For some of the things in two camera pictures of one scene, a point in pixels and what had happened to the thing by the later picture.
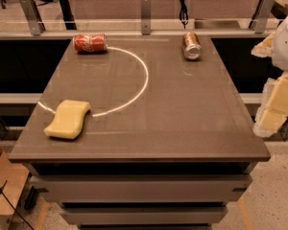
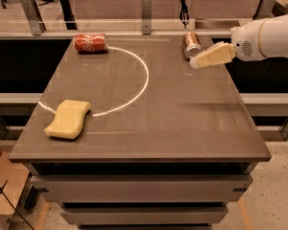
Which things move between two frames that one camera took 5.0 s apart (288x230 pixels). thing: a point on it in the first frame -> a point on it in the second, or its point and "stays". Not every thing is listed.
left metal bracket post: x=34 y=18 stays
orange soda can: x=192 y=46 stays
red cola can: x=90 y=42 stays
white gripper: x=286 y=45 -> x=246 y=43
